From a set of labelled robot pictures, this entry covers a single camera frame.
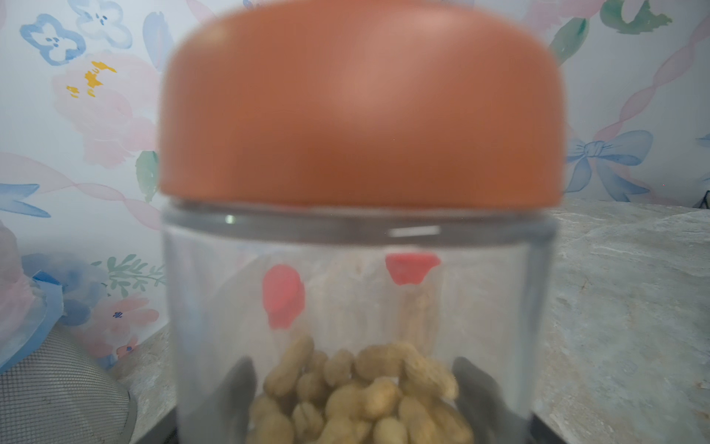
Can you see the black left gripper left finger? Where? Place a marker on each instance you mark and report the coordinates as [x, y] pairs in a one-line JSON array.
[[222, 416]]

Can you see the metal mesh trash bin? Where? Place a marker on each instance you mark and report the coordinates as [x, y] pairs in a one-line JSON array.
[[59, 394]]

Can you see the orange jar lid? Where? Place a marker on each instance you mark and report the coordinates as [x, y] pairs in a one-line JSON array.
[[399, 104]]

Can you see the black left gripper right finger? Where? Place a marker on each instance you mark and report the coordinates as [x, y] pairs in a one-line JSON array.
[[480, 403]]

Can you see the clear jar with orange lid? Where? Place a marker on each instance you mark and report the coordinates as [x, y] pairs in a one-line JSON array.
[[343, 354]]

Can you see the pink trash bag liner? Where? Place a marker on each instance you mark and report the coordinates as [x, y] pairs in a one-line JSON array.
[[30, 306]]

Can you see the red jar lid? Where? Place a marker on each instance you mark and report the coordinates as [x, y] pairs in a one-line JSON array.
[[410, 268]]

